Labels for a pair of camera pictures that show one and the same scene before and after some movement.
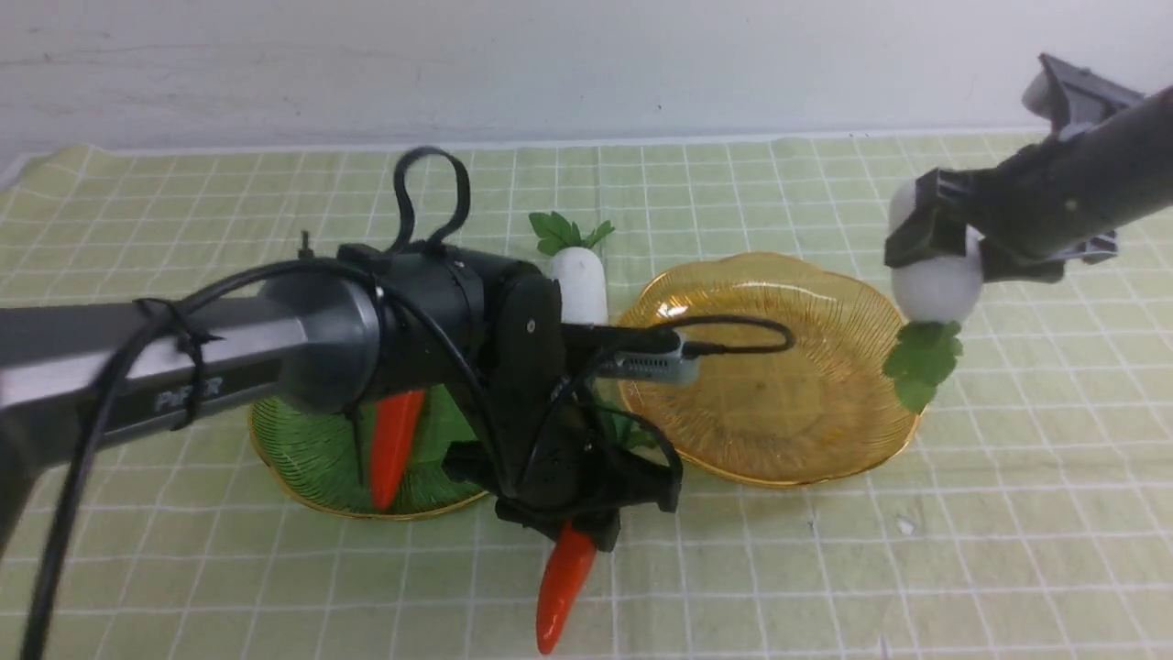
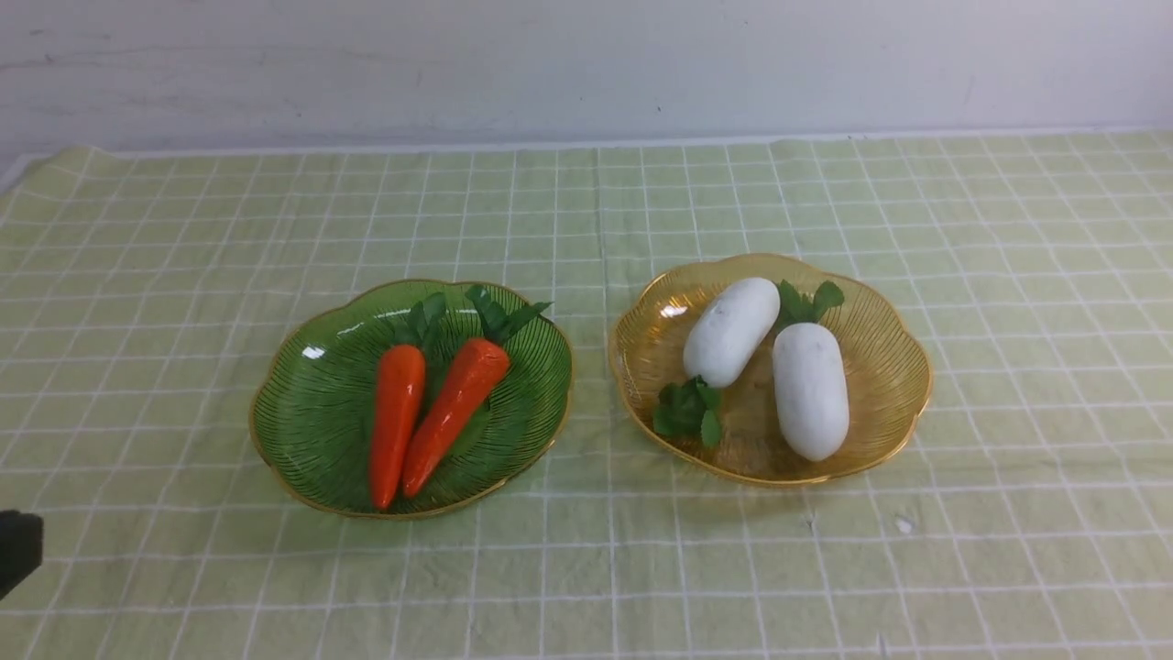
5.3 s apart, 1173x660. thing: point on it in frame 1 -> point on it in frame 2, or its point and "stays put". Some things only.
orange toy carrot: (562, 581) -> (457, 392)
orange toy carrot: (396, 423) stays put
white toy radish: (930, 298) -> (723, 333)
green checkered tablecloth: (1029, 518) stays put
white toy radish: (579, 269) -> (810, 372)
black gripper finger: (596, 522) -> (21, 548)
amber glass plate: (820, 409) stays put
